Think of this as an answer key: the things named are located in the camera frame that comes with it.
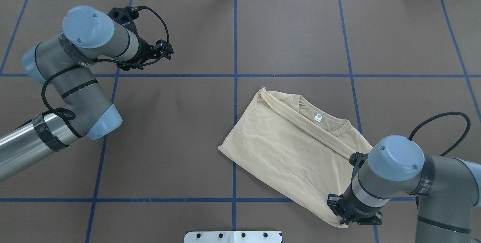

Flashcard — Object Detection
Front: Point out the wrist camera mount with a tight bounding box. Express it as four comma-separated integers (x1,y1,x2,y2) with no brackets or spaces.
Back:
349,152,368,168
107,6,140,35

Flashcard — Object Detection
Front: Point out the right black braided cable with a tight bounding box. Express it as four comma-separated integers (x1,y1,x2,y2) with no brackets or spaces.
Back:
408,112,472,157

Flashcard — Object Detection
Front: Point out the beige long sleeve shirt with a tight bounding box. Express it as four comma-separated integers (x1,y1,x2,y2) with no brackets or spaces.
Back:
218,87,372,229

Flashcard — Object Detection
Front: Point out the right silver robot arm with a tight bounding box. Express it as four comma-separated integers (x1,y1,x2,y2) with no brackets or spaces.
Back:
327,135,480,243

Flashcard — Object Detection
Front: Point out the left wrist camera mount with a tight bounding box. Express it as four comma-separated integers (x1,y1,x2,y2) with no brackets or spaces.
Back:
107,6,140,35

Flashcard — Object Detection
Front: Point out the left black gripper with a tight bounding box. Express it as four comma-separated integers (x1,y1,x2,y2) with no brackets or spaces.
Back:
133,37,174,64

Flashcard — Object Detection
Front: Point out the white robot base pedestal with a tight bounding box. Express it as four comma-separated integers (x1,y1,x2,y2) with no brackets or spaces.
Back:
183,231,283,243

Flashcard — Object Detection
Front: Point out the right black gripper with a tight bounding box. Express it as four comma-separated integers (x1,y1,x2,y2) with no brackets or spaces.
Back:
327,187,382,225

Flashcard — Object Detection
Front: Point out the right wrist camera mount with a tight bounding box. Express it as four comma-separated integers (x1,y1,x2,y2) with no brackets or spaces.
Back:
349,152,368,168

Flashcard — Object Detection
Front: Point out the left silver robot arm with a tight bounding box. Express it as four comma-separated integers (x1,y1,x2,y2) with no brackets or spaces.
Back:
0,5,174,181

